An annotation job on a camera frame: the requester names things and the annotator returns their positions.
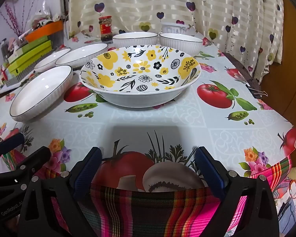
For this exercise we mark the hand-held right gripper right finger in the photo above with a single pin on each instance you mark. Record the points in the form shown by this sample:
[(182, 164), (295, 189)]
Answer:
[(209, 170)]

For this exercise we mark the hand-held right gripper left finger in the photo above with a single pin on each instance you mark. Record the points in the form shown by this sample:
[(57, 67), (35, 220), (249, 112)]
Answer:
[(86, 169)]

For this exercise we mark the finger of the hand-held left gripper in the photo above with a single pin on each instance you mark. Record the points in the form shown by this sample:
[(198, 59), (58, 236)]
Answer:
[(27, 158), (11, 139)]

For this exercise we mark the white ribbed plate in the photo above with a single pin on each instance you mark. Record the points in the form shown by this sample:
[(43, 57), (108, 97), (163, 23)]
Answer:
[(51, 59), (39, 91), (81, 53)]

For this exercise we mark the yellow floral bowl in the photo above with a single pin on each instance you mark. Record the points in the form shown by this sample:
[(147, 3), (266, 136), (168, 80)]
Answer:
[(138, 71)]

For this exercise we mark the white ribbed bowl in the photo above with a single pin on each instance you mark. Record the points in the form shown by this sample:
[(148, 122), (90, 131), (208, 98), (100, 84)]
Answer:
[(180, 44), (135, 40)]

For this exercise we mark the vegetable print tablecloth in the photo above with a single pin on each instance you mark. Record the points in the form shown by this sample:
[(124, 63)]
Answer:
[(150, 118)]

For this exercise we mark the printed white cloth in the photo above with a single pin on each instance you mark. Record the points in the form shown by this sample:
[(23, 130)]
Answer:
[(288, 195)]

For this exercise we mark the black binder clip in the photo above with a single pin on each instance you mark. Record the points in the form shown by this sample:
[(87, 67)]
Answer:
[(260, 94)]

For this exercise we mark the brown checked cloth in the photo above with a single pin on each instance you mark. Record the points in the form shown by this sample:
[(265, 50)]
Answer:
[(239, 66)]

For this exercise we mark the orange box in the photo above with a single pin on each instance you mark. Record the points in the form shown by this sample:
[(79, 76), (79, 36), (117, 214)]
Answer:
[(44, 30)]

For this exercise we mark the wooden cabinet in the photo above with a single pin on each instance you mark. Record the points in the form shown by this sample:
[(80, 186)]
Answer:
[(286, 79)]

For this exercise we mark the pink flower branches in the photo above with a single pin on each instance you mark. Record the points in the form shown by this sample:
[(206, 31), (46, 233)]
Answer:
[(14, 17)]

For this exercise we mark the crumpled plastic bags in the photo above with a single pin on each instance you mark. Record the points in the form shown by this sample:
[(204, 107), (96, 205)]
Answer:
[(46, 14)]

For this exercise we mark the red label sauce jar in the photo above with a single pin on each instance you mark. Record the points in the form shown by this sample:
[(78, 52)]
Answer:
[(105, 29)]

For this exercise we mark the white plastic tub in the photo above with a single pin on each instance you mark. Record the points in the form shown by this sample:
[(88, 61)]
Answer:
[(175, 28)]

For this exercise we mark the heart print curtain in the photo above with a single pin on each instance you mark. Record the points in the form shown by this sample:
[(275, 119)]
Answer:
[(162, 5)]

